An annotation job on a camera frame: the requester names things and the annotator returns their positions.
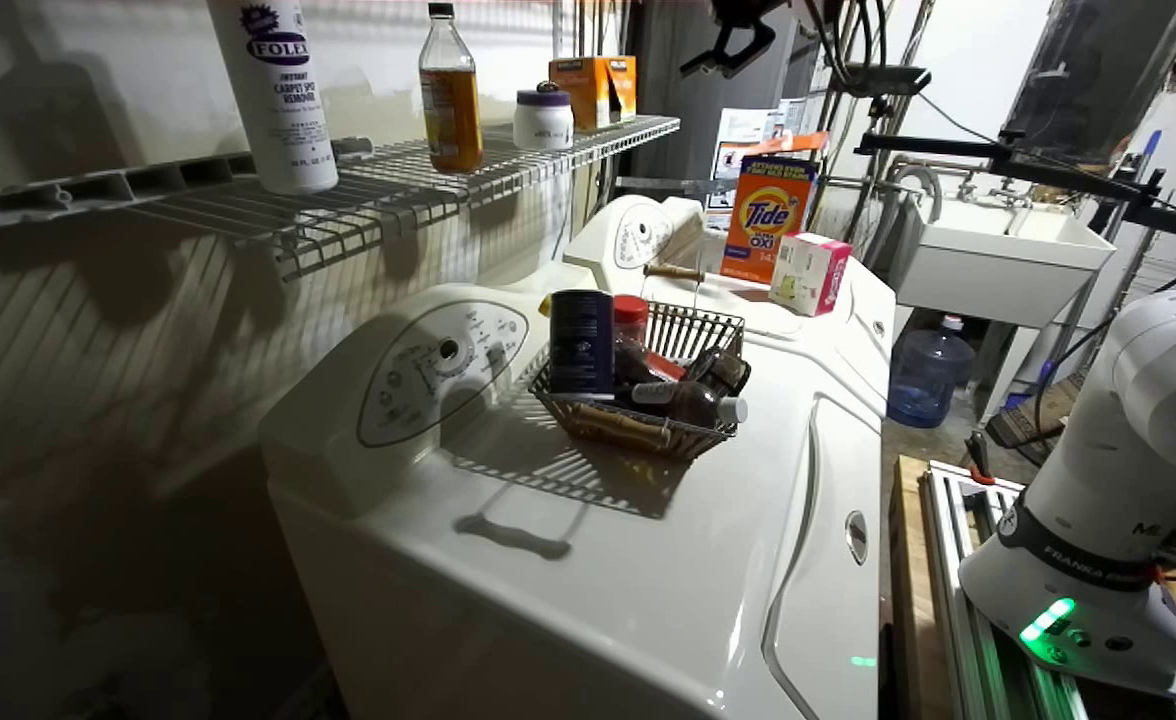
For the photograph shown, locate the amber liquid glass bottle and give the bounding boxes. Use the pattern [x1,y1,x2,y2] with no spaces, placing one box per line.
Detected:
[414,0,486,180]

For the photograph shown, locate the wire mesh basket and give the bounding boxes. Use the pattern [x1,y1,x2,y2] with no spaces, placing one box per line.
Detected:
[527,300,754,464]

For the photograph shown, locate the wooden platform board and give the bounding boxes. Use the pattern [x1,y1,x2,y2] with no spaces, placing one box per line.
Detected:
[888,454,969,720]

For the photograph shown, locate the dark blue cylindrical canister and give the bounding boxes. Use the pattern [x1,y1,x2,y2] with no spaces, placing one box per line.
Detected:
[545,290,619,401]

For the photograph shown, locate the pink and white box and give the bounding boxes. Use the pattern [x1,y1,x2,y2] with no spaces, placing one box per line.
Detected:
[767,232,854,320]

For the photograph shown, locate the blue water jug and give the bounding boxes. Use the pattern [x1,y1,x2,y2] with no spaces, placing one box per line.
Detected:
[884,313,978,431]

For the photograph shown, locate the white washing machine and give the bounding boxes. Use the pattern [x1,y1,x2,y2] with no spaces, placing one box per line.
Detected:
[260,277,888,720]

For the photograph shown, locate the oval washer control panel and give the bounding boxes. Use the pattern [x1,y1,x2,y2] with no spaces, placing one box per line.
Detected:
[350,296,537,454]

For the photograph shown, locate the white jar blue lid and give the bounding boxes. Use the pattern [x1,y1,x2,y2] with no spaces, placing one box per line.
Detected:
[511,80,581,154]

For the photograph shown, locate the grey covered cylinder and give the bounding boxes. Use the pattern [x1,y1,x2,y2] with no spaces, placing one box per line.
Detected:
[996,0,1176,174]

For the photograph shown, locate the white dryer machine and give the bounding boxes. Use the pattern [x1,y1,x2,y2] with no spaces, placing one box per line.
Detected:
[558,191,901,406]

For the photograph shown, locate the orange cardboard box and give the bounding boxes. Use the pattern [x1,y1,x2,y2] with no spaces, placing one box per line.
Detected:
[545,58,616,138]
[603,51,642,125]

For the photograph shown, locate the black tripod bar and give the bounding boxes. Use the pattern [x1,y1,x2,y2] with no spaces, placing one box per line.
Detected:
[853,129,1176,252]

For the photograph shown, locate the white wire shelf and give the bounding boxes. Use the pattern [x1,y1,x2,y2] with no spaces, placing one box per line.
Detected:
[0,114,684,283]

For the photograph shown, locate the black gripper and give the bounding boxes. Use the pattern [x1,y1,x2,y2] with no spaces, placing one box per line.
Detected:
[676,0,801,80]

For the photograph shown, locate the red lidded bottle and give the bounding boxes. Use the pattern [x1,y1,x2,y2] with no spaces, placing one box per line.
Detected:
[608,294,655,352]

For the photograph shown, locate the aluminium frame rails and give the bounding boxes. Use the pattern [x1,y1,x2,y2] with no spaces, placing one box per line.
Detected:
[920,455,1100,720]

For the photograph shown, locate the brown wooden handle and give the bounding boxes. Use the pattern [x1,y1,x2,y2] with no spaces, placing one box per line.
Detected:
[641,259,719,294]

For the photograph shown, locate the orange Tide detergent box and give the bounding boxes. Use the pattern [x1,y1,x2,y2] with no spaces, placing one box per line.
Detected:
[719,154,820,290]

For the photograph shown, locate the white utility sink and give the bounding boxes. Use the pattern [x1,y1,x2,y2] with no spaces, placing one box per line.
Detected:
[894,198,1118,331]

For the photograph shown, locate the glass jar black lid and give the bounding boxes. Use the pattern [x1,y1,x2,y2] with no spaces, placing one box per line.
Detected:
[684,343,754,401]

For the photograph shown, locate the tall white spray bottle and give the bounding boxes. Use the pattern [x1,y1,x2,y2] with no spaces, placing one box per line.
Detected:
[202,0,345,199]

